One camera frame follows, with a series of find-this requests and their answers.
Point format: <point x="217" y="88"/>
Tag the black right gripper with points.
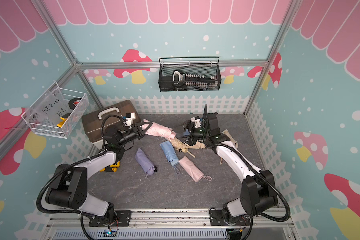
<point x="191" y="141"/>

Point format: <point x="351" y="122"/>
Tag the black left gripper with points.
<point x="134" y="128"/>

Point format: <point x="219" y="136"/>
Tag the beige umbrella sleeve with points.
<point x="229" y="136"/>

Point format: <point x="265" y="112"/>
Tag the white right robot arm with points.
<point x="259" y="195"/>

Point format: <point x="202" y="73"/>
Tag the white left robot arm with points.
<point x="67" y="190"/>

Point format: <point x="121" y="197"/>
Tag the small blue sleeved umbrella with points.
<point x="187" y="133"/>

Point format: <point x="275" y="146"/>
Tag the beige sleeved umbrella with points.
<point x="197" y="145"/>

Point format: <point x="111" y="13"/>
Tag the light blue sleeved umbrella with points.
<point x="171" y="155"/>

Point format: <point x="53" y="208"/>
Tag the purple sleeved umbrella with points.
<point x="148" y="167"/>

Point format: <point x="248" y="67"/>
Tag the pink sleeved umbrella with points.
<point x="193" y="171"/>

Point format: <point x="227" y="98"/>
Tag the yellow tape measure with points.
<point x="112" y="168"/>

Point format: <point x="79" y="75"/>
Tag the socket set in basket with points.
<point x="190" y="82"/>

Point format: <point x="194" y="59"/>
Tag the black tape roll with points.
<point x="74" y="102"/>

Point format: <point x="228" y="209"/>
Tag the yellow tool in bin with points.
<point x="63" y="120"/>

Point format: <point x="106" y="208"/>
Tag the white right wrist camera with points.
<point x="197" y="121"/>

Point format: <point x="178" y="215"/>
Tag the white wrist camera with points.
<point x="129" y="119"/>
<point x="197" y="121"/>

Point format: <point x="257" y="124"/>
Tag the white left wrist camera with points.
<point x="129" y="119"/>

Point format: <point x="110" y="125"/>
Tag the black wire mesh basket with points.
<point x="207" y="66"/>

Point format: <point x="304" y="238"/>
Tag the clear plastic wall bin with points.
<point x="44" y="114"/>

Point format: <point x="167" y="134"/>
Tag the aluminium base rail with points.
<point x="189" y="224"/>

